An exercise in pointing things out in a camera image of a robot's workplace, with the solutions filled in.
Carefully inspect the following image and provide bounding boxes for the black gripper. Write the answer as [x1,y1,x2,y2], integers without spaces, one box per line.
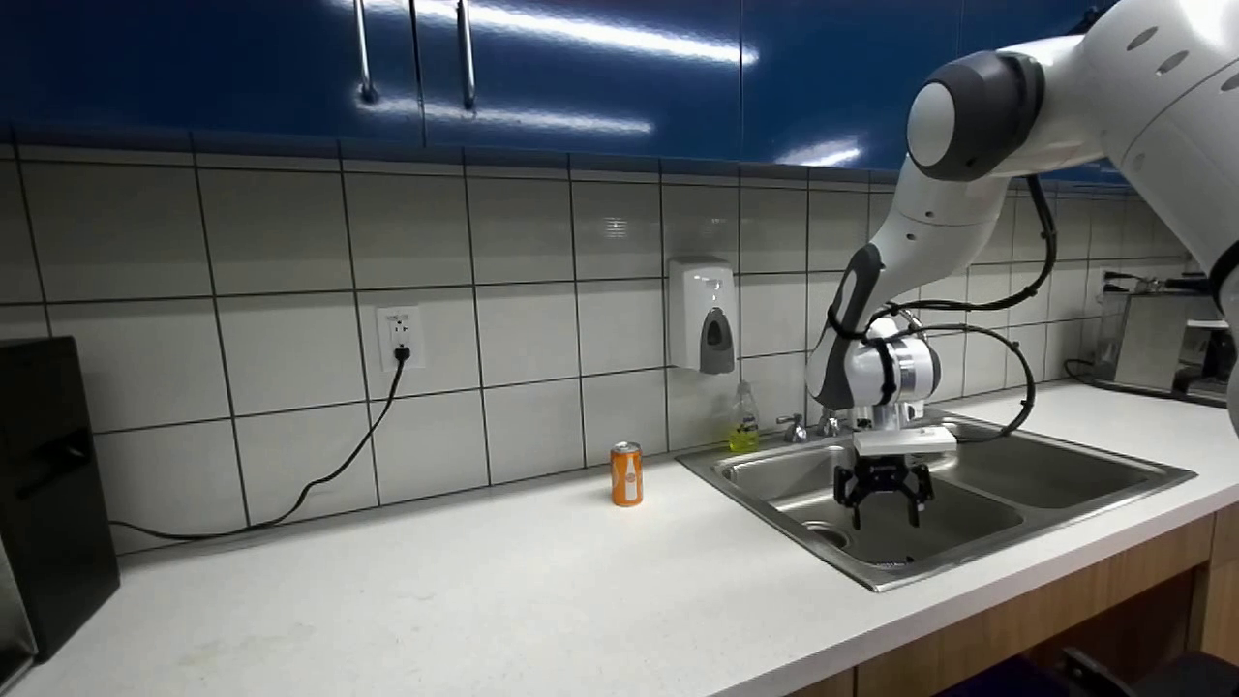
[830,458,939,531]

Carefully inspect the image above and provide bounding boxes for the chrome sink faucet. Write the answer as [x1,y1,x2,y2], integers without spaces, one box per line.
[771,405,843,445]

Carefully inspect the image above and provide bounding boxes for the stainless steel double sink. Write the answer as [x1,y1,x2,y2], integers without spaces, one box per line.
[678,414,1202,595]

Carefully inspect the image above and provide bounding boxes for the green dish soap bottle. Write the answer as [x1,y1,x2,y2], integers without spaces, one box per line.
[715,378,766,458]

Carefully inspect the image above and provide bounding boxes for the wooden lower cabinet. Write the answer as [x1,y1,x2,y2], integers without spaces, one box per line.
[785,503,1239,697]

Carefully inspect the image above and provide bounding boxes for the orange soda can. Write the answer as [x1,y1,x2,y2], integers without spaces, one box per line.
[609,436,648,511]

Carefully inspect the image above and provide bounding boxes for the silver coffee machine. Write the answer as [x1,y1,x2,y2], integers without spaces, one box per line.
[1101,268,1239,405]

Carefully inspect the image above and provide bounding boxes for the blue glossy cabinet door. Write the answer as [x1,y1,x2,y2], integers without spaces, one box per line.
[744,0,1117,184]
[0,0,422,162]
[415,0,750,173]

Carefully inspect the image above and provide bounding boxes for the black box appliance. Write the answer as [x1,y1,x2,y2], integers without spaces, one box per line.
[0,334,124,663]

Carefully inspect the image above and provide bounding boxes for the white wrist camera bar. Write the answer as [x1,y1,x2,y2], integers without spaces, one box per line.
[843,423,964,468]

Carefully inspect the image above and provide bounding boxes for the white wall soap dispenser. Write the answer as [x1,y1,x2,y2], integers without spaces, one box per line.
[665,262,744,378]

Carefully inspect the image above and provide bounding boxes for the white wall power outlet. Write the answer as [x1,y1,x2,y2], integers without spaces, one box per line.
[376,303,431,371]

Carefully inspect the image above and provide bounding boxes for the black power cord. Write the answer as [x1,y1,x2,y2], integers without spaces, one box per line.
[110,340,417,542]

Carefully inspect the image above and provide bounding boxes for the metal cabinet handle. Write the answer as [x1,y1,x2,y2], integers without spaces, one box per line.
[351,0,389,108]
[455,0,486,117]

